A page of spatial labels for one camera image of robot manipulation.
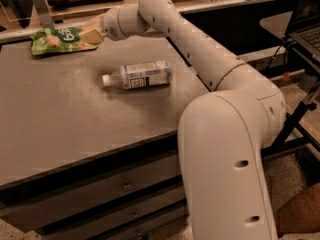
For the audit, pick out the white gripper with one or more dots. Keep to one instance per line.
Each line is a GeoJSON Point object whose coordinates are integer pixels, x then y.
{"type": "Point", "coordinates": [110, 24]}

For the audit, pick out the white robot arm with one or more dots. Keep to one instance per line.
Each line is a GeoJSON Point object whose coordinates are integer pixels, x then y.
{"type": "Point", "coordinates": [221, 133]}

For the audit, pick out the green rice chip bag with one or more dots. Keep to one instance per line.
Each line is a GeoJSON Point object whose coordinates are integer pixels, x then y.
{"type": "Point", "coordinates": [51, 41]}

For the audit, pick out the clear plastic water bottle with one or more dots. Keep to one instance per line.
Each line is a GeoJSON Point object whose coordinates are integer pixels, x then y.
{"type": "Point", "coordinates": [141, 75]}

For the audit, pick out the grey drawer cabinet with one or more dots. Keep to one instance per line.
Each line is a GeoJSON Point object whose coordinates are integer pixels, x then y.
{"type": "Point", "coordinates": [81, 161]}

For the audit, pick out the black laptop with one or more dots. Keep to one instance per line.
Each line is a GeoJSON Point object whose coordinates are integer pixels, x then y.
{"type": "Point", "coordinates": [304, 26]}

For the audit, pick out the person's bare leg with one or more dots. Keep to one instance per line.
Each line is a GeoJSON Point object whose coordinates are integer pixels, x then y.
{"type": "Point", "coordinates": [301, 214]}

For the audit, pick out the black table leg frame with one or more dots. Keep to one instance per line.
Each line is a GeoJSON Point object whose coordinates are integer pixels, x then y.
{"type": "Point", "coordinates": [281, 146]}

